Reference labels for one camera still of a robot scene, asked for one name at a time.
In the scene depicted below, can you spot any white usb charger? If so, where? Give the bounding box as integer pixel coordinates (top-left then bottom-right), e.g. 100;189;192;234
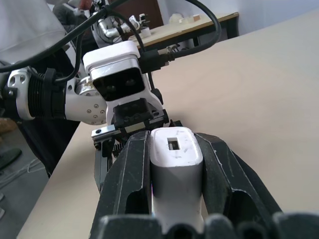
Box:
149;126;208;234

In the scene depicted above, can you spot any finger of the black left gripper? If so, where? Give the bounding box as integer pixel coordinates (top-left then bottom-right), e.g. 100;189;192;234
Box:
93;141;118;193

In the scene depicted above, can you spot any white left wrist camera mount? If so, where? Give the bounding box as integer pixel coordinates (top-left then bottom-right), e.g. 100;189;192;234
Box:
82;40;164;125

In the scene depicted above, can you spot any silver background robot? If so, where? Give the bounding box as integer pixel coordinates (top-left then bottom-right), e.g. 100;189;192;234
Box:
90;13;152;49

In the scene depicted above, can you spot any white lumpy object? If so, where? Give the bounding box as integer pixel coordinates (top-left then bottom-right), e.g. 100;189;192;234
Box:
169;13;187;24

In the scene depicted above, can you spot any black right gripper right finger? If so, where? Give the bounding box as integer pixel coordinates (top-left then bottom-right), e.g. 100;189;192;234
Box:
194;132;284;225

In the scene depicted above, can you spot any bystander in white shirt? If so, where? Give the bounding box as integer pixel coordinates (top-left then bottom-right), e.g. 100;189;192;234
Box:
0;0;85;178

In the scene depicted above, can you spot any wooden background table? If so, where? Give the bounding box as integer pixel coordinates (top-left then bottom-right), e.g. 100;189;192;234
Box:
136;11;240;50

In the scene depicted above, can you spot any dark shoe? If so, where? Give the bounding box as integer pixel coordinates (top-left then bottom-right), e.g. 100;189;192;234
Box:
0;148;22;170

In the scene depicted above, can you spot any black usb camera cable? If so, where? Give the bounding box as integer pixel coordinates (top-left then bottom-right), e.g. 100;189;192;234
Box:
138;0;222;73

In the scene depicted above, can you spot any thin white cord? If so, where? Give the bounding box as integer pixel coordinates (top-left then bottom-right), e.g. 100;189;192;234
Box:
0;158;48;186

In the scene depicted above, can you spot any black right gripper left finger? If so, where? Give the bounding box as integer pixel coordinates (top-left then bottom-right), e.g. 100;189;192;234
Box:
94;130;153;225

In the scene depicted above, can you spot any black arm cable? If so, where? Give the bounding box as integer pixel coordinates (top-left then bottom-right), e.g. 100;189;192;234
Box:
0;0;147;84

